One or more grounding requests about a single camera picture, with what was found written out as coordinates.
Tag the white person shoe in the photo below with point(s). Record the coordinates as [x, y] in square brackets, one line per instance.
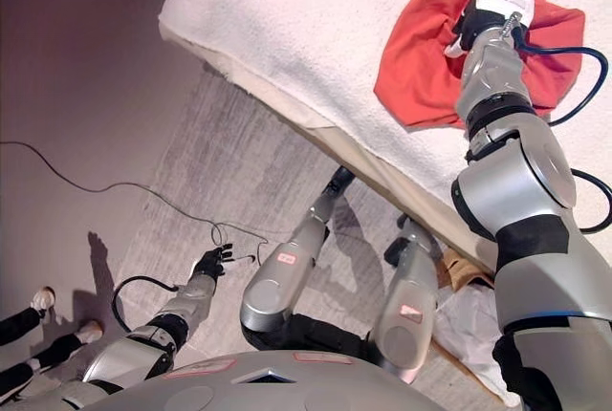
[90, 331]
[43, 297]

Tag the robot torso and legs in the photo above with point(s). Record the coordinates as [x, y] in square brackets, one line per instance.
[215, 167]

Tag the red cloth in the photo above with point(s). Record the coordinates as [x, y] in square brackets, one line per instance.
[411, 48]

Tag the bed with white blanket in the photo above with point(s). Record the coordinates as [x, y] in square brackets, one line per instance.
[311, 24]

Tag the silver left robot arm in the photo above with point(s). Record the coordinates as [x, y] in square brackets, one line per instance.
[186, 301]

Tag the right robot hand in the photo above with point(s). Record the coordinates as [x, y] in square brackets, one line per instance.
[502, 0]

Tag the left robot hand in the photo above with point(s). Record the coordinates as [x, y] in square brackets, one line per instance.
[211, 260]

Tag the person leg black trousers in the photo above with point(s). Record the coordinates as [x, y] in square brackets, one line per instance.
[19, 325]
[57, 351]

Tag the woven wooden basket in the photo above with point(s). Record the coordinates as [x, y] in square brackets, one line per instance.
[459, 364]

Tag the white crumpled cloth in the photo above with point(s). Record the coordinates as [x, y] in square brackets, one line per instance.
[468, 320]

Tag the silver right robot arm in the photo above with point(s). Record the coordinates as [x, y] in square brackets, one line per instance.
[526, 191]

